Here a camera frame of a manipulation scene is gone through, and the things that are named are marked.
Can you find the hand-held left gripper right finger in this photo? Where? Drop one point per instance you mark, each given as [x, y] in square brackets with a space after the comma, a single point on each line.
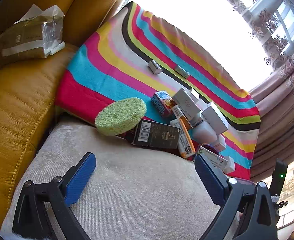
[209, 180]

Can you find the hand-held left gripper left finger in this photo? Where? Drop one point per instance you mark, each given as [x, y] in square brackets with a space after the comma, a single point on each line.
[80, 180]

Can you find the orange tissue pack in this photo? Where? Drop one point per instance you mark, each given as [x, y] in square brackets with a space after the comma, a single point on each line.
[187, 140]

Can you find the white foam block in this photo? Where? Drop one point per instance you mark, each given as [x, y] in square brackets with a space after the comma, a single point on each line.
[204, 132]

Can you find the red and blue tissue pack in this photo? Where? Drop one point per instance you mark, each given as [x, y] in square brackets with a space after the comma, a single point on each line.
[162, 103]

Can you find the silver box with rainbow end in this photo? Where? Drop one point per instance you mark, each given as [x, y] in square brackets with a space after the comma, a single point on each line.
[182, 71]

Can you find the white box with red print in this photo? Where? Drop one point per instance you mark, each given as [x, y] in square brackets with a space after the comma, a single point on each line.
[213, 160]

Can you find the white box with pink label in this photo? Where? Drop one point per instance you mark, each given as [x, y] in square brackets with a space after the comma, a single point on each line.
[220, 143]

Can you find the beige seat cushion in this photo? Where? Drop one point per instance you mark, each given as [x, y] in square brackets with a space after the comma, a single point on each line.
[137, 185]

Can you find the plain white box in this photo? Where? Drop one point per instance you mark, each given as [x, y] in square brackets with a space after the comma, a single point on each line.
[215, 117]

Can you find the black box with barcode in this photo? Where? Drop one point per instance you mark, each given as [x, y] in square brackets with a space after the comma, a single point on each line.
[157, 133]

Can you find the round green sponge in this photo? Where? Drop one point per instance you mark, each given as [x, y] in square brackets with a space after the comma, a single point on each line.
[120, 116]

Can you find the large grey box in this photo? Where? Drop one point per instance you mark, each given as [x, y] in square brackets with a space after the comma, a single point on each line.
[187, 102]

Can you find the yellow leather sofa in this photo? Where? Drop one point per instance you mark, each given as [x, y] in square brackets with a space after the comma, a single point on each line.
[16, 105]

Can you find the colourful striped cloth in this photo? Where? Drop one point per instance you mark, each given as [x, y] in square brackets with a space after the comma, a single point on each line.
[116, 62]

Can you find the small plain silver box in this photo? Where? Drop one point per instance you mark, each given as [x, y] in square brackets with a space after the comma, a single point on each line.
[155, 66]

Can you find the taped brown cardboard package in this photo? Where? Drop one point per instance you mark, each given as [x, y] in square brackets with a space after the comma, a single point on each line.
[24, 37]

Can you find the sheer floral curtain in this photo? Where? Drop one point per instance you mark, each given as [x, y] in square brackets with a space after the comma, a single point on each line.
[264, 17]

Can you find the white window frame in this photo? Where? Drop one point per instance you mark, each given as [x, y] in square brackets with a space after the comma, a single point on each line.
[287, 12]

